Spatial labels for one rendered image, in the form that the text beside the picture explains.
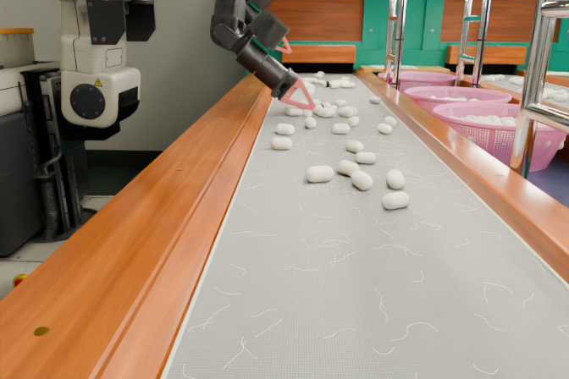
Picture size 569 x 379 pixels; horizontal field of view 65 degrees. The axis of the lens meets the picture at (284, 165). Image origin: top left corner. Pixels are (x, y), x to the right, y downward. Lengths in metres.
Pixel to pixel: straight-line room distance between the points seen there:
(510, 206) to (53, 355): 0.43
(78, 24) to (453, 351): 1.32
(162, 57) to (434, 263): 2.73
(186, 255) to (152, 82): 2.71
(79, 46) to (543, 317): 1.28
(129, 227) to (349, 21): 1.64
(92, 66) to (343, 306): 1.17
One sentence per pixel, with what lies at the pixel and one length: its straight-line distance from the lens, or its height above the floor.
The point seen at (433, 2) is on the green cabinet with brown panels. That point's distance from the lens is 2.02.
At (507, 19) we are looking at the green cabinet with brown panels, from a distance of 2.13.
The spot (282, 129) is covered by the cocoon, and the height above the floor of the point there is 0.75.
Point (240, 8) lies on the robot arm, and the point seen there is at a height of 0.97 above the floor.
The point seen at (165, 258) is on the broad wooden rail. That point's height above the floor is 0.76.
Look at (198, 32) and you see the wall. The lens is 2.96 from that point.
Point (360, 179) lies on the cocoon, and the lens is 0.57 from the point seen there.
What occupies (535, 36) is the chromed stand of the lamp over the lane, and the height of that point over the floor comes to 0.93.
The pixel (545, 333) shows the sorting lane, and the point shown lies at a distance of 0.37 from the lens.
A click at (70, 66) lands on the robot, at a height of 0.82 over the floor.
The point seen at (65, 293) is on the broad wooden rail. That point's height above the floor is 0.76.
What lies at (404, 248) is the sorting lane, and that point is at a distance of 0.45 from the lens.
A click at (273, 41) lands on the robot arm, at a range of 0.99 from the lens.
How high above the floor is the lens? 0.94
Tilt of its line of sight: 18 degrees down
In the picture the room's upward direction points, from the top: straight up
